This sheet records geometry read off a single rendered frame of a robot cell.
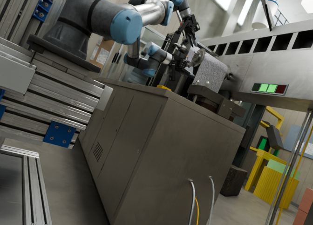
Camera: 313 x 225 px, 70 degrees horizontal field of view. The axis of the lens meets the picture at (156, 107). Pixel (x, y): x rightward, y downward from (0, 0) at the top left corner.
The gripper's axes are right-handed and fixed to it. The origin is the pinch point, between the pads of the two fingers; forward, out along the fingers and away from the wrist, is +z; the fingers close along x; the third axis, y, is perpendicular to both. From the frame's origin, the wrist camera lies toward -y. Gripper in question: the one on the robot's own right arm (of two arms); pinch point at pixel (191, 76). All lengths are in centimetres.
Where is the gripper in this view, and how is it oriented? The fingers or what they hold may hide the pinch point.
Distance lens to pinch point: 160.1
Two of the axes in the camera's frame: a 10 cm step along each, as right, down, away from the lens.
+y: 4.0, -9.2, 0.3
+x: -4.1, -1.5, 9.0
